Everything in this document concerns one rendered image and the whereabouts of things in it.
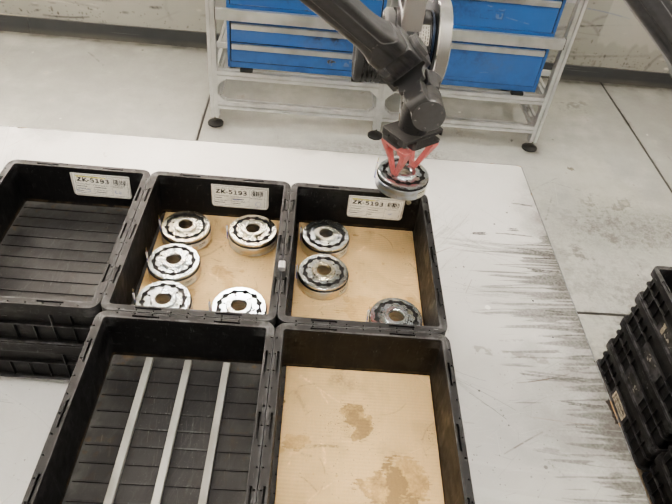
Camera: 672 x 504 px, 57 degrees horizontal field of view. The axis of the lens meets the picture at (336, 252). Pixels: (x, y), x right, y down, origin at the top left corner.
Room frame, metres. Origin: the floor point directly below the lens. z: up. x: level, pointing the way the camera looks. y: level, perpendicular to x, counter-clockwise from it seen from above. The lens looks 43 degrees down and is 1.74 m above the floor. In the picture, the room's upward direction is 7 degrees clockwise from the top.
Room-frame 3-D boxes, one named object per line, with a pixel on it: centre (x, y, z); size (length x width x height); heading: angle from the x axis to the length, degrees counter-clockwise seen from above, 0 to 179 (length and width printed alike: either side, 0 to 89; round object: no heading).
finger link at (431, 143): (1.02, -0.12, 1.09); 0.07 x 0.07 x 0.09; 43
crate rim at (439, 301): (0.89, -0.05, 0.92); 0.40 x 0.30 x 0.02; 4
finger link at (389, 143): (1.01, -0.10, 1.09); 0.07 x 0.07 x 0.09; 43
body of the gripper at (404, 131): (1.01, -0.11, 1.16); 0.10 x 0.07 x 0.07; 133
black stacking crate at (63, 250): (0.85, 0.55, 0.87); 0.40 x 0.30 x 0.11; 4
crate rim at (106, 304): (0.87, 0.25, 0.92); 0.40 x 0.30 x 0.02; 4
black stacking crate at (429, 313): (0.89, -0.05, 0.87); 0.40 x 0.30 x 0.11; 4
